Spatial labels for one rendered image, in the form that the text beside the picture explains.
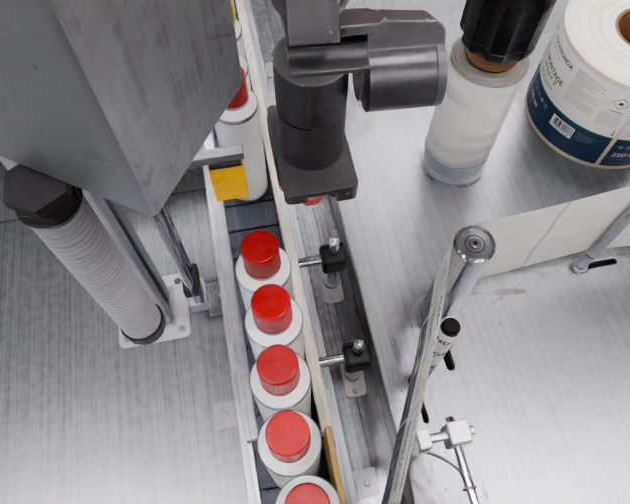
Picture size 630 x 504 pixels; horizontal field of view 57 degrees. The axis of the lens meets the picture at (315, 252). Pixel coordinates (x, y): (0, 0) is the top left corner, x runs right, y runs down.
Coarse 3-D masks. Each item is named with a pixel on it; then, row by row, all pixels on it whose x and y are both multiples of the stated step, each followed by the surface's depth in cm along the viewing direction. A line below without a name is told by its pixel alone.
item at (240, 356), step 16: (208, 144) 69; (224, 208) 66; (224, 224) 64; (224, 240) 63; (224, 256) 62; (224, 272) 61; (224, 288) 61; (240, 320) 59; (240, 336) 58; (240, 352) 57; (240, 368) 57; (240, 384) 56; (240, 400) 55; (256, 432) 54
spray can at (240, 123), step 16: (240, 96) 59; (224, 112) 60; (240, 112) 60; (256, 112) 62; (224, 128) 62; (240, 128) 62; (256, 128) 64; (224, 144) 65; (256, 144) 66; (256, 160) 68; (256, 176) 70; (256, 192) 73
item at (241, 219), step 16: (272, 192) 76; (240, 208) 74; (256, 208) 74; (272, 208) 74; (240, 224) 73; (256, 224) 73; (272, 224) 73; (240, 240) 72; (240, 304) 68; (304, 352) 66; (256, 416) 63; (320, 432) 62; (256, 448) 61; (256, 464) 60; (320, 464) 60; (272, 480) 60; (272, 496) 59
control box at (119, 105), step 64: (0, 0) 17; (64, 0) 16; (128, 0) 19; (192, 0) 23; (0, 64) 20; (64, 64) 18; (128, 64) 20; (192, 64) 25; (0, 128) 25; (64, 128) 22; (128, 128) 22; (192, 128) 27; (128, 192) 25
